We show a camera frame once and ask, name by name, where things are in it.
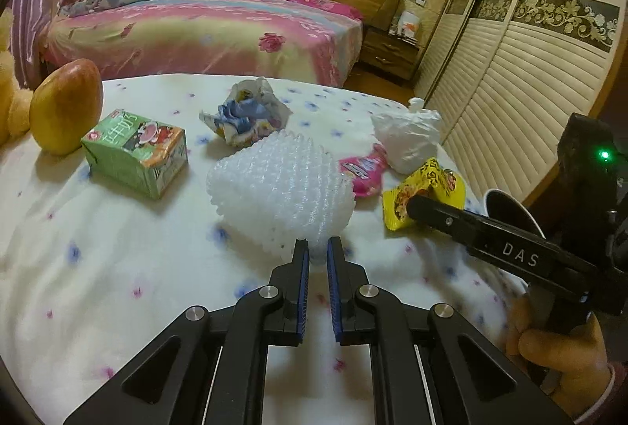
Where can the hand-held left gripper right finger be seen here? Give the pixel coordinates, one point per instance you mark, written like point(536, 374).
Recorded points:
point(334, 297)

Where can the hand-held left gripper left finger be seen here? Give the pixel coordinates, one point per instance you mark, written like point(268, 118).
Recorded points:
point(302, 297)

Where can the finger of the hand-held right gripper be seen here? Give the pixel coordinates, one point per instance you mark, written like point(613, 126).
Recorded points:
point(441, 219)

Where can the yellow snack packet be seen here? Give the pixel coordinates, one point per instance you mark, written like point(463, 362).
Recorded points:
point(431, 174)

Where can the white plastic bag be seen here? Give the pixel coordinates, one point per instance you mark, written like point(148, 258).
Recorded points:
point(407, 135)

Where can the pink candy packet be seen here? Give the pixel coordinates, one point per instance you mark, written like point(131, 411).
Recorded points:
point(363, 172)

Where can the white foam fruit net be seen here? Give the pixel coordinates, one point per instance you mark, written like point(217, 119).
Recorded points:
point(279, 184)

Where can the blue cartoon wrapper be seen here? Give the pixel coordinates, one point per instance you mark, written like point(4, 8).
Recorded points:
point(245, 115)

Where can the green milk carton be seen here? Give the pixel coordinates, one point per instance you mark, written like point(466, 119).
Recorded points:
point(132, 150)

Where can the person's right hand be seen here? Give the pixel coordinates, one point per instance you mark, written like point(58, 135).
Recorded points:
point(559, 361)

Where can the wooden nightstand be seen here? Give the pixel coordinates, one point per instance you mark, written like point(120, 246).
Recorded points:
point(392, 54)

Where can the slatted sliding door wardrobe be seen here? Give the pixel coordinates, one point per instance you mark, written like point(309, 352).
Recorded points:
point(515, 61)

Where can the white orange box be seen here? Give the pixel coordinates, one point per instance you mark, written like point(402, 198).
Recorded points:
point(407, 23)

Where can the pink pillow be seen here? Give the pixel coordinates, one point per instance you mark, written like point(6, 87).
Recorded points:
point(319, 2)

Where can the bed with pink floral sheet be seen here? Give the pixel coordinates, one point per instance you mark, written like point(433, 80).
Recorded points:
point(196, 37)

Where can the red yellow apple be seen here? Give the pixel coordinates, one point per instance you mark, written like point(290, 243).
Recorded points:
point(64, 106)

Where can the cream teddy bear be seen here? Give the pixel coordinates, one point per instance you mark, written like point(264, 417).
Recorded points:
point(10, 76)

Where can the small plush toy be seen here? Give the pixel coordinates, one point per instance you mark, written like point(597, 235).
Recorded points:
point(81, 2)

